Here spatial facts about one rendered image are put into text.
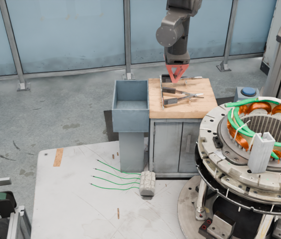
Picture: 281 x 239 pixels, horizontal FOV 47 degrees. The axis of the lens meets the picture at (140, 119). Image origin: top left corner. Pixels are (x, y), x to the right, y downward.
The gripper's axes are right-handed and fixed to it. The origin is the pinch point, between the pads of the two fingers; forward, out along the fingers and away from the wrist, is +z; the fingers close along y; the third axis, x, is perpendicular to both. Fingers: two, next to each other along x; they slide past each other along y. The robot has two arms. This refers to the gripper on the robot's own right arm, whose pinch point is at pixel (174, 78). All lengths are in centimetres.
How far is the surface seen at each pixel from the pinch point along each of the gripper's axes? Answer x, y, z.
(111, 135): -28, -102, 109
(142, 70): 1, -207, 110
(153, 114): -7.3, 13.3, 4.0
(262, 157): 12.8, 40.5, -4.7
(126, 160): -15.3, 9.6, 26.2
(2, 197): -56, 17, 35
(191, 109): 3.6, 12.7, 3.1
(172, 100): -1.8, 11.7, 0.6
